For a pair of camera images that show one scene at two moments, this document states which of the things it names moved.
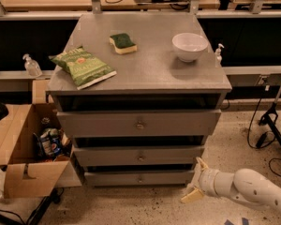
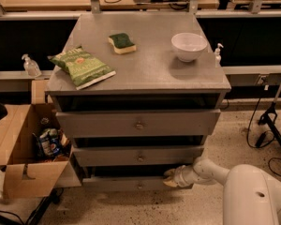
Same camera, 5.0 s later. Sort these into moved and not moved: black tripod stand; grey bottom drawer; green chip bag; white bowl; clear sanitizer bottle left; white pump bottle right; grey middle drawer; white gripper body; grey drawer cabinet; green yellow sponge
Moved: white gripper body; grey bottom drawer
Not moved: green chip bag; grey drawer cabinet; grey middle drawer; black tripod stand; white bowl; white pump bottle right; clear sanitizer bottle left; green yellow sponge
